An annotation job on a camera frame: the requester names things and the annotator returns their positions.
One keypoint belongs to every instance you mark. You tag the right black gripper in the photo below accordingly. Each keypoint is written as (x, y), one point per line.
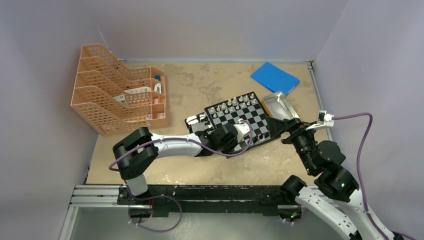
(276, 127)

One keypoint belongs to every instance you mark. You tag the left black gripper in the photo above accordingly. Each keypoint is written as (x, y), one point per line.
(234, 140)

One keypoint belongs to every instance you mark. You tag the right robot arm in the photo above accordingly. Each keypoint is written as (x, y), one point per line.
(341, 201)

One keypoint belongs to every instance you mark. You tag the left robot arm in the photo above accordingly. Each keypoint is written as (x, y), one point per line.
(136, 152)

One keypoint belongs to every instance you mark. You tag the black white chess board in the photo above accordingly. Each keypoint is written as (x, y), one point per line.
(247, 107)

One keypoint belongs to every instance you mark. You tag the silver metal tin tray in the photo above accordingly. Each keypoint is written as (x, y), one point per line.
(195, 124)

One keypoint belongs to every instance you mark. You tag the blue notebook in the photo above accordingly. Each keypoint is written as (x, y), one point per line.
(274, 78)

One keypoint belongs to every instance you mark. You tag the white stapler in rack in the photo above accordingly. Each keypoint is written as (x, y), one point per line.
(158, 88)

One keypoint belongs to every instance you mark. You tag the white label box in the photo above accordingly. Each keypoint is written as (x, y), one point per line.
(138, 90)

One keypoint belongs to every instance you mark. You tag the orange plastic file rack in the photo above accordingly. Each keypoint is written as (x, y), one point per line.
(99, 97)

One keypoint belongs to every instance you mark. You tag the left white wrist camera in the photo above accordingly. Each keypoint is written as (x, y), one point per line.
(243, 128)

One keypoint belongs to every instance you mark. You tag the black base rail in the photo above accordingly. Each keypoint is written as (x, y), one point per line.
(266, 200)

